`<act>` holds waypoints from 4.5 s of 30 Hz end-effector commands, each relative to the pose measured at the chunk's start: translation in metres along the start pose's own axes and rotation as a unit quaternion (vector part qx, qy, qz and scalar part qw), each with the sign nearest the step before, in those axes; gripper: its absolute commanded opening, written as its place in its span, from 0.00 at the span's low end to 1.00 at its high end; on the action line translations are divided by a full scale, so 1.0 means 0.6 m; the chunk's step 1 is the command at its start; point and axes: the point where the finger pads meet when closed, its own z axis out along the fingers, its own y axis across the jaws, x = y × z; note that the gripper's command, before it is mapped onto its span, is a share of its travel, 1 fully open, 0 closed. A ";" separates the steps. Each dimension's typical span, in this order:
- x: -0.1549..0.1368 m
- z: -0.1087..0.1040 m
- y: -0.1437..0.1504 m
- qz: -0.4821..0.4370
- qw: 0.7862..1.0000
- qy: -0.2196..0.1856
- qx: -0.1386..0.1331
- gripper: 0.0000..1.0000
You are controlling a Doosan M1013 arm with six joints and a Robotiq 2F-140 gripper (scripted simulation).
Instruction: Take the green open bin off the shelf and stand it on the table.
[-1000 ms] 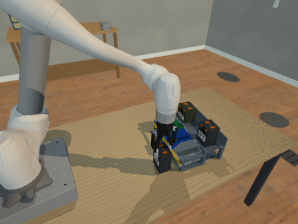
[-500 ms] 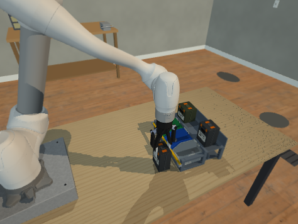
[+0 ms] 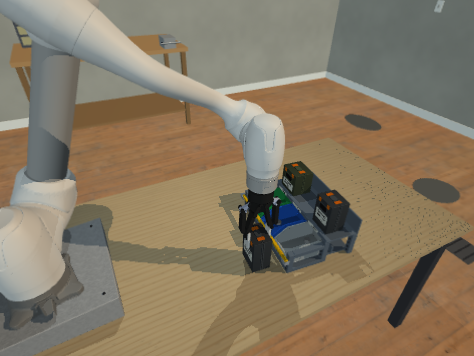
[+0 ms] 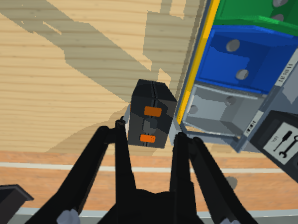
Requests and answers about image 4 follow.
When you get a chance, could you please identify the yellow bar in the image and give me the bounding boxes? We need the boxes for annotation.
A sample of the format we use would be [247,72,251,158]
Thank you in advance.
[176,0,220,125]

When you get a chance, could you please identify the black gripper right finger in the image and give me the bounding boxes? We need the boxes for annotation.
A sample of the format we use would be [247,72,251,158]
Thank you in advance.
[168,115,258,224]

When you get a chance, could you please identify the blue open bin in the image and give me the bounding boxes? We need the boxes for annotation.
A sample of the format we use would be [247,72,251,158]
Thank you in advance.
[195,25,298,95]

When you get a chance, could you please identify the green bin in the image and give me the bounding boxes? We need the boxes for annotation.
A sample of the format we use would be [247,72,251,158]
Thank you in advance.
[213,0,298,36]

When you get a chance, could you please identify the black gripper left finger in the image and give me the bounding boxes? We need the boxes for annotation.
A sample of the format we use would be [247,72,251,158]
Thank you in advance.
[25,104,143,224]

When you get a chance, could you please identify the grey open bin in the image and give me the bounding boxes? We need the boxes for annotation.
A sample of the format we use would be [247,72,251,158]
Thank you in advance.
[182,83,265,137]

